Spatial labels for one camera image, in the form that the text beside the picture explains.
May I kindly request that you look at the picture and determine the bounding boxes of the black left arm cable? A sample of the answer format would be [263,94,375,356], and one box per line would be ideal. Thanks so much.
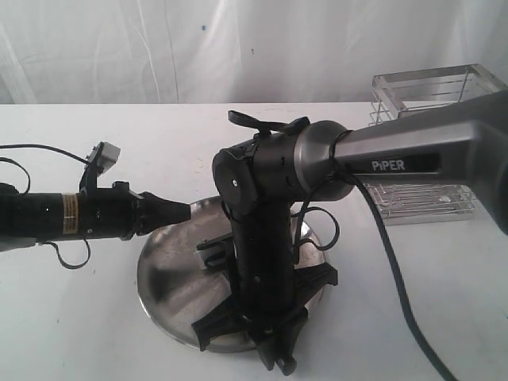
[0,144,96,270]

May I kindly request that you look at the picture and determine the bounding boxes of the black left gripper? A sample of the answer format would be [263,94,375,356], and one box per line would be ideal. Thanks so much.
[77,181,191,241]

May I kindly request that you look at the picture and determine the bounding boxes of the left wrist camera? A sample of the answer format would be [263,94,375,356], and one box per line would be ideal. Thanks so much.
[86,141,121,175]

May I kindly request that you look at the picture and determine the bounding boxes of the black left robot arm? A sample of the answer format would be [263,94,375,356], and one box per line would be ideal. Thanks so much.
[1,181,191,251]

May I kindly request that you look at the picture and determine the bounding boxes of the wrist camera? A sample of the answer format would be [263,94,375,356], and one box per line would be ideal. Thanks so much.
[86,141,121,175]
[194,233,236,271]

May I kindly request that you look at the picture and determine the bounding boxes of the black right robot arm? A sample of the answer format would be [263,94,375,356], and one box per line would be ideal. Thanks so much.
[192,91,507,375]

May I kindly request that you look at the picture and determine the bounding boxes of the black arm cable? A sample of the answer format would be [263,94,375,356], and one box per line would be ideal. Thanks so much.
[0,144,96,270]
[202,110,461,381]

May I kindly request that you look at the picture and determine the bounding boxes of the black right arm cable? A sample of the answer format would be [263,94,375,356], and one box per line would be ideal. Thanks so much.
[202,110,461,381]

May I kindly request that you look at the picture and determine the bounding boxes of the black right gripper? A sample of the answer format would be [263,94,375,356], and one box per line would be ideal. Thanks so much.
[191,248,338,375]

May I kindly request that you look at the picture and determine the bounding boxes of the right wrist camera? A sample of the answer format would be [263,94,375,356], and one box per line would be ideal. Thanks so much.
[194,233,236,271]

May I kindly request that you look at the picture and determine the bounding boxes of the steel wire utensil rack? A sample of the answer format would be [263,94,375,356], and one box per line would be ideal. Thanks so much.
[367,63,505,227]

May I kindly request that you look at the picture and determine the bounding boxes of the round steel plate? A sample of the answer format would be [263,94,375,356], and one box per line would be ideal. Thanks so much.
[137,196,328,353]

